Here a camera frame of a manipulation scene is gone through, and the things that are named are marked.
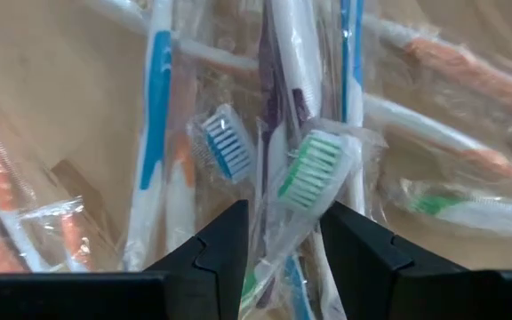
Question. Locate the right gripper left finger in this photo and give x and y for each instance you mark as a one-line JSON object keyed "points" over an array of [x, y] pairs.
{"points": [[211, 275]]}

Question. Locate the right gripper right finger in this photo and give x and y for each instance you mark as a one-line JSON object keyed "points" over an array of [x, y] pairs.
{"points": [[371, 275]]}

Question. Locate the green toothbrush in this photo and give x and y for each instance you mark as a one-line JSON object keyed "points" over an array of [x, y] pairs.
{"points": [[434, 203], [314, 173]]}

